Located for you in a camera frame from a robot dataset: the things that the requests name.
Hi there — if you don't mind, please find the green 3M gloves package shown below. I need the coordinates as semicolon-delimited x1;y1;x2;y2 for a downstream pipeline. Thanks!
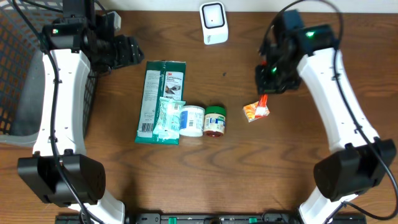
135;61;186;145

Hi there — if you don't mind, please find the red snack sachet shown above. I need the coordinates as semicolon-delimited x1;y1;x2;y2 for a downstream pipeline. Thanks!
255;95;269;119

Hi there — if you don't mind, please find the orange Kleenex tissue pack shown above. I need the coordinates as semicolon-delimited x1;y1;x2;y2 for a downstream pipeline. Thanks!
243;101;270;123

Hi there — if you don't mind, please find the mint green wipes pack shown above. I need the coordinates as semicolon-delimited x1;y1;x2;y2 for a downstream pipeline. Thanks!
153;97;186;140

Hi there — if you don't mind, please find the white cylindrical container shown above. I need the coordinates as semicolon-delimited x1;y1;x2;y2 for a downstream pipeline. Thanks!
180;105;205;138

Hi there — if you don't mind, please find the green-lid seasoning jar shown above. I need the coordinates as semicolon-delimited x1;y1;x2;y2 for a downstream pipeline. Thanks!
203;106;226;138

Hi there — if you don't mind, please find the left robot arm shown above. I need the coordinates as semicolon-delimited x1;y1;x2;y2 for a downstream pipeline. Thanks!
17;1;144;223

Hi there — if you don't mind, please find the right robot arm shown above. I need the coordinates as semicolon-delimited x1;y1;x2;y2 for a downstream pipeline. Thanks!
255;9;397;223

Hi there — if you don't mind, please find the white barcode scanner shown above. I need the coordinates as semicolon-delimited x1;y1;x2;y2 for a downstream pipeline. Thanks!
199;1;229;45

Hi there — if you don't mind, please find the grey plastic mesh basket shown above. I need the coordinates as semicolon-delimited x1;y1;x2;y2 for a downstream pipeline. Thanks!
0;0;99;147

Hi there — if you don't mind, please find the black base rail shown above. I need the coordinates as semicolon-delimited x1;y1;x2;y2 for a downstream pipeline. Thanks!
54;213;367;224

